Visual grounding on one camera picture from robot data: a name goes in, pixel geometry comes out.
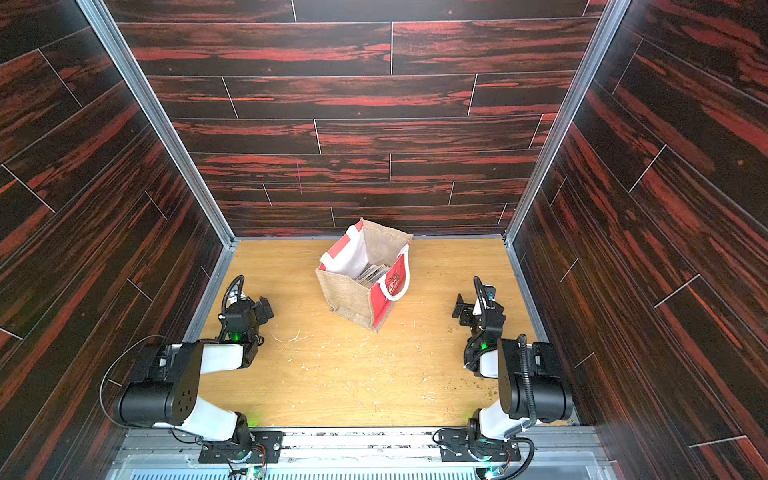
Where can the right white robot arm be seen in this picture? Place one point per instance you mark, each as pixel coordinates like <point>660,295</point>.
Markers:
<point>532,387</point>

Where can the fans inside tote bag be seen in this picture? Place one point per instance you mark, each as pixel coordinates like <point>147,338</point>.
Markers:
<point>371,274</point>

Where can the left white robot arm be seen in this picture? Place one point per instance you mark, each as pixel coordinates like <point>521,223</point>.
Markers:
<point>163,391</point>

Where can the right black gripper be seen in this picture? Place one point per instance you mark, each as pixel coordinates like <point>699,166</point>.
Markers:
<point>465,309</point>

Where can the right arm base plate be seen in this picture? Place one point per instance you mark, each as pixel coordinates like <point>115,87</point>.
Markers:
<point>461,445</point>

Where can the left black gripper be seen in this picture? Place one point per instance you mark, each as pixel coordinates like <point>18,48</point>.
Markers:
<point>262,315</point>

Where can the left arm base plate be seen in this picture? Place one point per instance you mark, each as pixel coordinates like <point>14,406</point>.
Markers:
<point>264,447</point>

